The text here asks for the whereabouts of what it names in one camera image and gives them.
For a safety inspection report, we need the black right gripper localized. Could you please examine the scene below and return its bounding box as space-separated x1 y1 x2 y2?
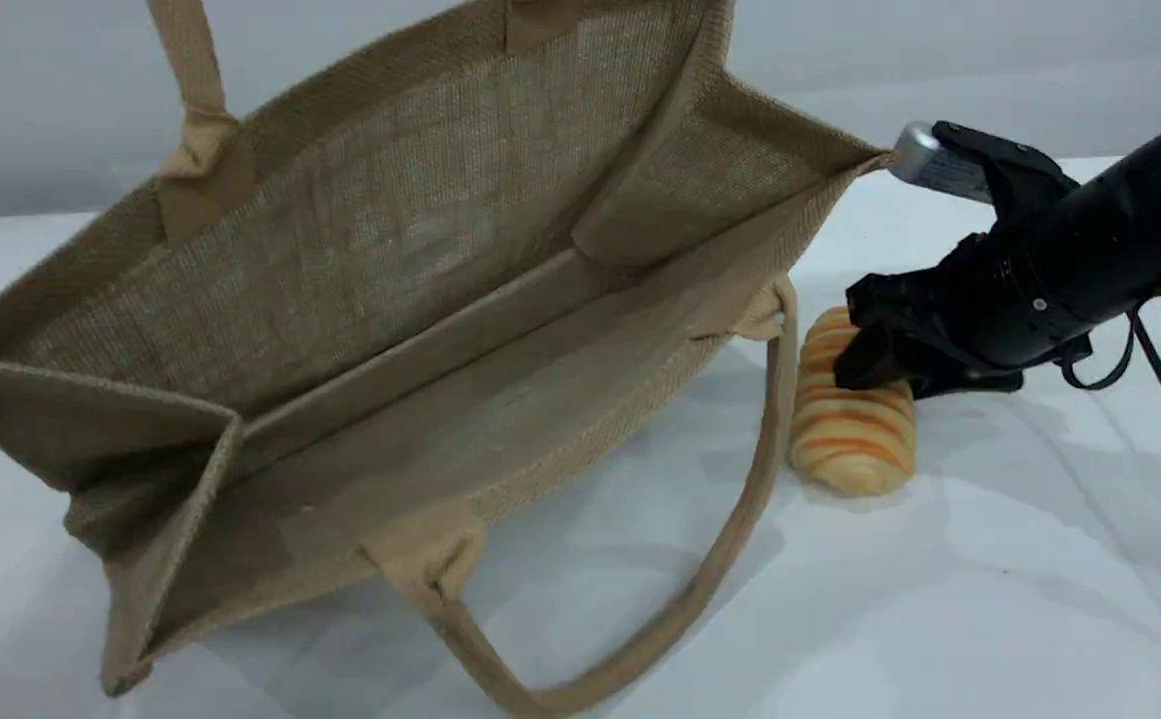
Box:
833 190 1140 402

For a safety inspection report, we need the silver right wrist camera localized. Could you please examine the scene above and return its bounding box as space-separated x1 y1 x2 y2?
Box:
887 122 995 206

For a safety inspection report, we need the black right camera bracket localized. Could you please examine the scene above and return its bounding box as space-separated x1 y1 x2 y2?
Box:
929 120 1080 226

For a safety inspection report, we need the long striped bread loaf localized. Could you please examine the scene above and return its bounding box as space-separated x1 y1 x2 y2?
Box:
788 305 918 497

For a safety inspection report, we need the brown jute tote bag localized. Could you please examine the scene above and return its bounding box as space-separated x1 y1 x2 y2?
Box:
0 0 895 719

